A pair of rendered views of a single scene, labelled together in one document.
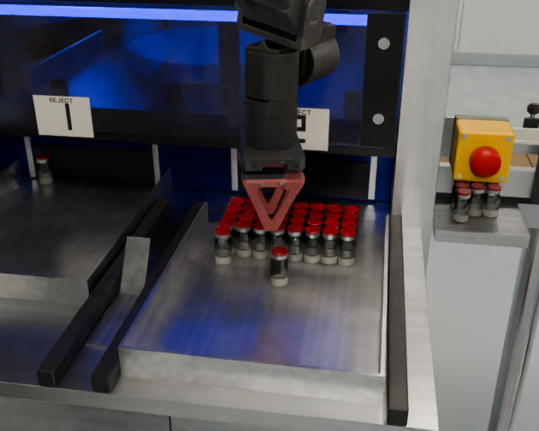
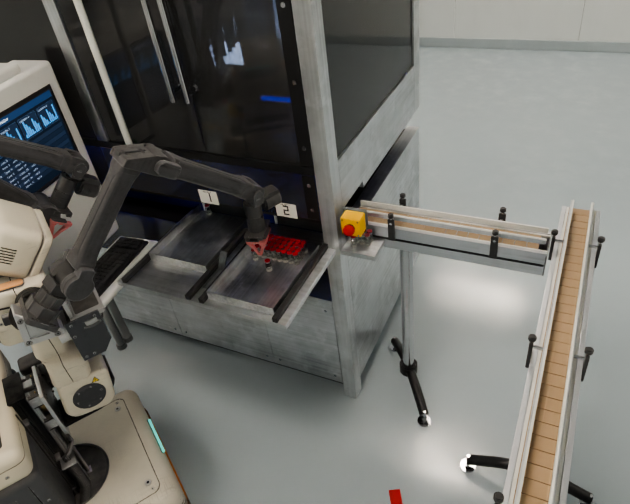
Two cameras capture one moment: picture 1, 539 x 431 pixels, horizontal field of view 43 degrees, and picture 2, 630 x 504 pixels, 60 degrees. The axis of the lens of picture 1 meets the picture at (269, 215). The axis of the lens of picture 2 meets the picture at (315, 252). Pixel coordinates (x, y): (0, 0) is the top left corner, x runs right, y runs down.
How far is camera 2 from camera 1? 123 cm
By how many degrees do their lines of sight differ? 21
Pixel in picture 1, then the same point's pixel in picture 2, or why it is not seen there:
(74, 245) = (210, 247)
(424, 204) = (334, 241)
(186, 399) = (223, 308)
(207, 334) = (237, 287)
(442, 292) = not seen: hidden behind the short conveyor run
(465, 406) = (440, 314)
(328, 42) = (275, 195)
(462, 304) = not seen: hidden behind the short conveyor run
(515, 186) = (382, 232)
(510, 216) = (375, 246)
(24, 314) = (187, 274)
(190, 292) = (239, 271)
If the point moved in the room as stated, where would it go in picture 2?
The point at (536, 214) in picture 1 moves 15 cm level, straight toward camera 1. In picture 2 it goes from (392, 243) to (368, 266)
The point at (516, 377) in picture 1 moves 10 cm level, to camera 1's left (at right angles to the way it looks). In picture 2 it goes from (405, 307) to (381, 304)
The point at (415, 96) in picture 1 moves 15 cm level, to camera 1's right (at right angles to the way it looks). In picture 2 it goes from (323, 204) to (366, 206)
